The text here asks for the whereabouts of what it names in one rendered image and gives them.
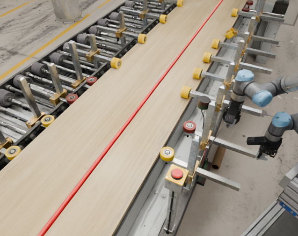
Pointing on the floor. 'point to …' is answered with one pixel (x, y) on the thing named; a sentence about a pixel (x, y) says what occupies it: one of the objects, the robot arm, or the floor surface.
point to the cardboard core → (218, 158)
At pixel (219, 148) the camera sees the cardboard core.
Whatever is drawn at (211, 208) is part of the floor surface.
